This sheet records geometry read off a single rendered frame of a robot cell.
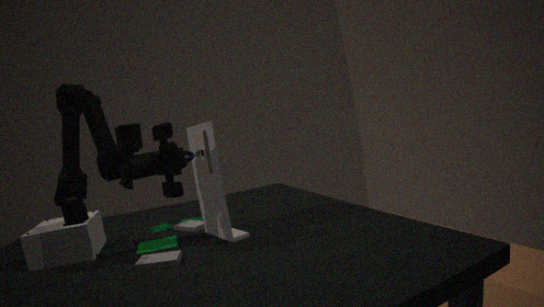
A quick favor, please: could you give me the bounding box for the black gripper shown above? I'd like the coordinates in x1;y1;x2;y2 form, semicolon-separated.
143;122;194;198

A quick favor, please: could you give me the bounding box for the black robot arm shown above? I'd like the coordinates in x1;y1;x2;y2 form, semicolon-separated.
53;84;187;226

